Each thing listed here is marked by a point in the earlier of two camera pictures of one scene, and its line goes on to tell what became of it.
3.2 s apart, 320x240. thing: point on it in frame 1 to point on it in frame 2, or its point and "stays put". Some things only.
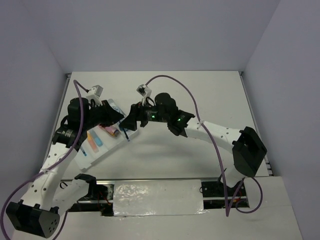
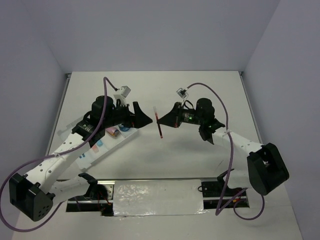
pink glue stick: (110, 130) stays put
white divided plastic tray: (100, 140) stays put
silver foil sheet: (160, 197) stays put
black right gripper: (130, 121) to (173, 118)
